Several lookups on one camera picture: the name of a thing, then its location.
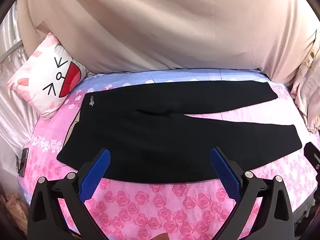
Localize pink floral bed sheet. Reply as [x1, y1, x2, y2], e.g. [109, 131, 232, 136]
[16, 69, 315, 240]

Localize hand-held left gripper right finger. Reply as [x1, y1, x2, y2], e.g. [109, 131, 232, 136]
[210, 147, 297, 240]

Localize black pants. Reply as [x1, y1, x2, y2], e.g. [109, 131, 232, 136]
[56, 80, 298, 184]

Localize cartoon face pillow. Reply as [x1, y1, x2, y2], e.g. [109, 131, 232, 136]
[7, 32, 88, 123]

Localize tan crumpled fabric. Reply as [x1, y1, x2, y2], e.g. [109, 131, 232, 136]
[0, 192, 29, 230]

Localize pink clothing pile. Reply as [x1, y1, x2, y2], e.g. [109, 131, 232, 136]
[291, 30, 320, 133]

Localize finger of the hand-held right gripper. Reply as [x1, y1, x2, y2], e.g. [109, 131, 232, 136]
[303, 142, 320, 178]

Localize silver satin curtain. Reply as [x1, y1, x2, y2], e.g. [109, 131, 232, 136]
[0, 5, 38, 150]

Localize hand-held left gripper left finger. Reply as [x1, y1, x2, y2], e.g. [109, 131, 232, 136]
[27, 148, 111, 240]

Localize dark phone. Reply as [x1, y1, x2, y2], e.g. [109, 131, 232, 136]
[15, 148, 30, 176]

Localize beige cloth backdrop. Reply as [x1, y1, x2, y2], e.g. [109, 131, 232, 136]
[16, 0, 318, 85]

